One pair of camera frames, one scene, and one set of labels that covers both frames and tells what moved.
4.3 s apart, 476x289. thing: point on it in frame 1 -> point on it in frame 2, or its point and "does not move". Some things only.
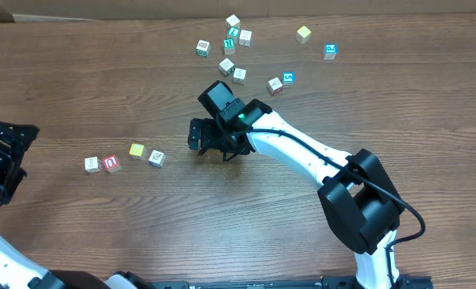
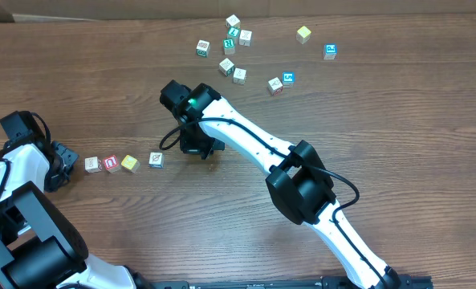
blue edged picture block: x=156 y=158 does not move
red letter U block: x=111 y=163 does not move
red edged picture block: x=274 y=86 does not move
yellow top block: x=137 y=151 -> x=131 y=164
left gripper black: x=8 y=160 -> x=69 y=156
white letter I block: x=92 y=164 does not move
